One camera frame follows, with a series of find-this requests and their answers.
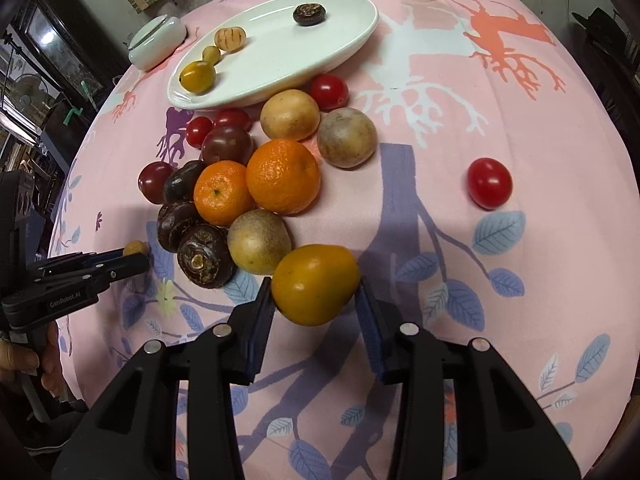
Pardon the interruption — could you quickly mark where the dark chair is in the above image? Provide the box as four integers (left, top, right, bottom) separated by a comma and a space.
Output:
572, 7, 640, 126

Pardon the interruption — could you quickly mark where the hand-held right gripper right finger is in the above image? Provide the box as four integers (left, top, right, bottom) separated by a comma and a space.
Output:
354, 282, 582, 480

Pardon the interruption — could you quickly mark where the striped tan small fruit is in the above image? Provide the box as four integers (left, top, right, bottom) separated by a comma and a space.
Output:
214, 27, 247, 52

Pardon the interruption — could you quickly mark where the white oval plate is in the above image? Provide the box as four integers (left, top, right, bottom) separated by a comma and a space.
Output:
167, 0, 379, 110

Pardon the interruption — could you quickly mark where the person's left hand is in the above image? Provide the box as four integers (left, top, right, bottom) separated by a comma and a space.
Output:
0, 322, 66, 396

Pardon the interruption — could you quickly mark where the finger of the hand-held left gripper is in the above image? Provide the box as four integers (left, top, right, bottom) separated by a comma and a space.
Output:
27, 254, 151, 301
31, 247, 127, 275

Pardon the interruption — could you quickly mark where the brownish passion fruit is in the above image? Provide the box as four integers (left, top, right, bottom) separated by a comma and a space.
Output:
316, 108, 378, 169

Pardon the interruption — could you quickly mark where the dark brown water chestnut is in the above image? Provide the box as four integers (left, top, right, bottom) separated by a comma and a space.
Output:
177, 225, 236, 289
156, 201, 203, 253
293, 3, 328, 27
163, 161, 206, 204

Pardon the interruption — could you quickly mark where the orange mandarin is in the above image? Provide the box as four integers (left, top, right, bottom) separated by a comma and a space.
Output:
193, 160, 256, 227
245, 139, 321, 215

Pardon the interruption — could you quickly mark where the yellow passion fruit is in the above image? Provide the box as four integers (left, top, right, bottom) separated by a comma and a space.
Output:
259, 89, 321, 142
227, 209, 292, 276

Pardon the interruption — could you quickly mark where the yellow tomato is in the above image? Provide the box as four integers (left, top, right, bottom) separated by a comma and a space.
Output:
270, 244, 361, 326
179, 60, 217, 94

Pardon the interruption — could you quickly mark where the pink printed tablecloth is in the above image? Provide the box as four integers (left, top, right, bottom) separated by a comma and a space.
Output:
47, 0, 638, 480

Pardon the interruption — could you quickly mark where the electric fan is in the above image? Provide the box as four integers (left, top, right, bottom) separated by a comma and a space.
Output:
12, 74, 51, 111

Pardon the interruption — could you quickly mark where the dark purple tomato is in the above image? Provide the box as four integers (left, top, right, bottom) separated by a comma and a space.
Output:
201, 125, 254, 167
138, 161, 176, 205

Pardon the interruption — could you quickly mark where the white lidded container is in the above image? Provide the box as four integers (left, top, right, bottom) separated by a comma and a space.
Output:
127, 15, 187, 71

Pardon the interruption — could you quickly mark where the red cherry tomato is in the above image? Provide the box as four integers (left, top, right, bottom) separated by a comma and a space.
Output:
467, 157, 514, 210
212, 108, 252, 132
186, 116, 215, 148
308, 74, 350, 111

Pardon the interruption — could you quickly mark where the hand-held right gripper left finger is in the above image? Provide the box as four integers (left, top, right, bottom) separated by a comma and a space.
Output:
51, 276, 277, 480

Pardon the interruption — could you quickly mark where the dark wooden cabinet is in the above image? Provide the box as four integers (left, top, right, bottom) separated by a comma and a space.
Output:
10, 0, 128, 111

